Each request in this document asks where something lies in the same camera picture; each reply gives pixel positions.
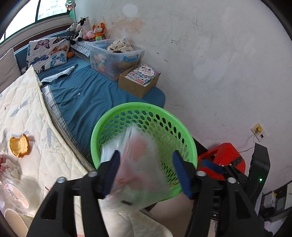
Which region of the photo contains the pink white plastic wrapper bag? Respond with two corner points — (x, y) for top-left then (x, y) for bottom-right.
(100, 126), (172, 212)

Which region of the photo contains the orange peel piece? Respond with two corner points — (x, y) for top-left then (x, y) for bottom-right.
(9, 134), (30, 158)

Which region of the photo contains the red plastic stool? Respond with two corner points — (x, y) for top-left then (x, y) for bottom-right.
(197, 143), (245, 180)

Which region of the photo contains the round clear plastic lid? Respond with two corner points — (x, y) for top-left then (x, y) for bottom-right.
(2, 178), (31, 212)

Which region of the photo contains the green plastic mesh basket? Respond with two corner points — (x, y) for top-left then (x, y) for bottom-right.
(91, 102), (197, 199)

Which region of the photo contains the cream quilted bed cover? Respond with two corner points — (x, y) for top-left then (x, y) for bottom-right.
(0, 65), (174, 237)

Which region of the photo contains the brown cardboard box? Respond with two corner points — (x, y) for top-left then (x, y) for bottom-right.
(118, 65), (160, 99)

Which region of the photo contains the colourful book in box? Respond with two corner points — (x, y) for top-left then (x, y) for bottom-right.
(125, 64), (160, 86)

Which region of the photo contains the clear plastic storage bin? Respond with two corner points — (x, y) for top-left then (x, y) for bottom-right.
(88, 39), (144, 81)

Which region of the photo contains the beige plain pillow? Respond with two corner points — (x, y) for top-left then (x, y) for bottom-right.
(0, 48), (21, 92)

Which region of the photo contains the patterned cloth in bin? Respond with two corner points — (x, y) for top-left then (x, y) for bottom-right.
(106, 37), (134, 53)

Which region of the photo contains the butterfly pillow near toys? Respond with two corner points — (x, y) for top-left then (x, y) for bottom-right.
(26, 36), (71, 74)

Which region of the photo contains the white keyboard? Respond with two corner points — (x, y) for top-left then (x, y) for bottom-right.
(71, 40), (90, 57)

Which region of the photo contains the orange fox plush toy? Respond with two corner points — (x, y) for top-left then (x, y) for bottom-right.
(93, 22), (106, 41)

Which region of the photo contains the pink plush toy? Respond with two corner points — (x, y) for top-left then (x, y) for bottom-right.
(83, 31), (95, 41)

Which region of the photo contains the green framed window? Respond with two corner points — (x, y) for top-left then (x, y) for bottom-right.
(1, 0), (69, 43)

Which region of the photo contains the green hanging toy decoration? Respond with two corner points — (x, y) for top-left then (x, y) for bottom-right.
(65, 0), (76, 20)

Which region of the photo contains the wall socket with plug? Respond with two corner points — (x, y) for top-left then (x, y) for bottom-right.
(250, 123), (267, 142)

